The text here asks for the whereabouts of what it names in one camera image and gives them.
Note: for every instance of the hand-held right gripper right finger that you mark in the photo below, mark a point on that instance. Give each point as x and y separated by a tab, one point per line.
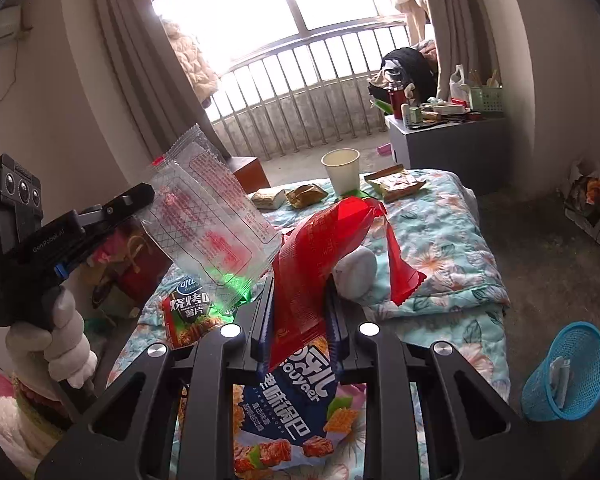
337	340

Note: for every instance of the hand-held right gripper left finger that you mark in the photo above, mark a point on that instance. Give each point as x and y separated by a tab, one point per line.
260	320

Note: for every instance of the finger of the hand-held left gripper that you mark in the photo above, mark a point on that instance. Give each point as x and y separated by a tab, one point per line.
125	205

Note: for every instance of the red plastic wrapper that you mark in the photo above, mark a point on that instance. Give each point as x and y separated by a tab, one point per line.
300	285

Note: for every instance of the green chip bag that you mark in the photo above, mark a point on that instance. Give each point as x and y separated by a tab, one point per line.
190	315

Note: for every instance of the clear wrapper with red print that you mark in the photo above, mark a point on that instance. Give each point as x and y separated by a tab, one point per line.
205	210

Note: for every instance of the blue snack bag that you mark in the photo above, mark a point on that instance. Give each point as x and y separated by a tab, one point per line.
290	410

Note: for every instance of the blue plastic mesh basket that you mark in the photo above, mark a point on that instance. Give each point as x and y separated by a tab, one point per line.
585	360

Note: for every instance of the person's left forearm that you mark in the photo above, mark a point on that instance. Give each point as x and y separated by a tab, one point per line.
5	425

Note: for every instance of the person's left hand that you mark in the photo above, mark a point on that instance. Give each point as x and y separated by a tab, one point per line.
65	340

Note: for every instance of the red gift bag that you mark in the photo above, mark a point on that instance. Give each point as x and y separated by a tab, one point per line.
140	265

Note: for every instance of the small white plastic bottle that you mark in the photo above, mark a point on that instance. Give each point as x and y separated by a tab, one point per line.
355	272

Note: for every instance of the beige snack packet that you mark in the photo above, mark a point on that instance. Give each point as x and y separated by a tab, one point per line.
267	199

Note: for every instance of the teal floral blanket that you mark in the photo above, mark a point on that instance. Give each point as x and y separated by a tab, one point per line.
430	260

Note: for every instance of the brown wooden nightstand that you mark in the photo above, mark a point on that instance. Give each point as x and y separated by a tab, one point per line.
250	175

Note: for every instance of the brown gold snack packet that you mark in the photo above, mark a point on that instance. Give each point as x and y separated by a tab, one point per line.
306	196

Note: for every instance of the grey curtain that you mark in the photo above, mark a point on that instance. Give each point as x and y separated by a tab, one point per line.
455	20
130	60

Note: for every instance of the cream puffer jacket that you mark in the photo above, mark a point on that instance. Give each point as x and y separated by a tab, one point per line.
192	65

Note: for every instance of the tan snack packet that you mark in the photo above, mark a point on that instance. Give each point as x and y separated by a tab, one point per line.
395	185

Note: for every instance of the white paper cup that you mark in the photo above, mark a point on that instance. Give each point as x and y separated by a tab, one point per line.
341	170

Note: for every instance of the small pink object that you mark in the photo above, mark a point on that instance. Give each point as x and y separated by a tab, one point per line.
383	150

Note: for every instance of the metal window railing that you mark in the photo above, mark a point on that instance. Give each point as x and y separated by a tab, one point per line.
305	90

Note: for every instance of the grey bedside cabinet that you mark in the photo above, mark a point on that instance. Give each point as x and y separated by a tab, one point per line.
455	155

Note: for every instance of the white flat box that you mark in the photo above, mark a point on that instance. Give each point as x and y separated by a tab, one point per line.
560	380

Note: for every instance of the red thermos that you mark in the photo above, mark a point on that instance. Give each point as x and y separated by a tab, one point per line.
396	100

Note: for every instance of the pile of small toiletries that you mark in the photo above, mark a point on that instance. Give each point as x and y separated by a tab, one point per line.
440	112

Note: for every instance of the black cloth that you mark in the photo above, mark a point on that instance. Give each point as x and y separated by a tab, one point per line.
412	70

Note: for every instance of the white plastic bag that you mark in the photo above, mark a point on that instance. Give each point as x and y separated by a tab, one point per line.
459	85

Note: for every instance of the green plastic storage basket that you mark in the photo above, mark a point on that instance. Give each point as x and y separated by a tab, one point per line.
485	99

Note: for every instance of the orange printed bag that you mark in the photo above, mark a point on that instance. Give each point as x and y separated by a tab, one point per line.
585	190

